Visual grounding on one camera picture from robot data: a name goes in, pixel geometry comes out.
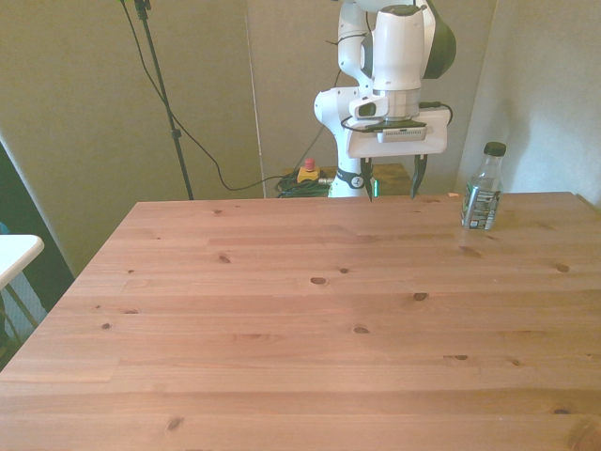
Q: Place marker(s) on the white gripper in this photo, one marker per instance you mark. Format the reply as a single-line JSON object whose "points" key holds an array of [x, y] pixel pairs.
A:
{"points": [[399, 143]]}

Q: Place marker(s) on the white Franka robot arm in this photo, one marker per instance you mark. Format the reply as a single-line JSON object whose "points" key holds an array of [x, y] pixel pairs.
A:
{"points": [[396, 51]]}

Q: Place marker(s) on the clear plastic bottle black cap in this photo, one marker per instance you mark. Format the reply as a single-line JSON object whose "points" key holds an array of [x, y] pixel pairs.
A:
{"points": [[483, 197]]}

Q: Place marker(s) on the yellow emergency stop button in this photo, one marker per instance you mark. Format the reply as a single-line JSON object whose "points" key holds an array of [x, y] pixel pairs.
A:
{"points": [[309, 172]]}

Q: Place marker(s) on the white side table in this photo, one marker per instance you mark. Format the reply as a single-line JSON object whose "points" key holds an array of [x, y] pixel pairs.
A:
{"points": [[16, 256]]}

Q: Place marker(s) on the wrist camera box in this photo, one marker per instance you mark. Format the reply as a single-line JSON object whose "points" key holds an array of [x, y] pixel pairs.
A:
{"points": [[403, 135]]}

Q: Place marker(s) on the black camera stand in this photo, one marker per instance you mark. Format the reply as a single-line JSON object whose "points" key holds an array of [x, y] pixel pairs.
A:
{"points": [[162, 94]]}

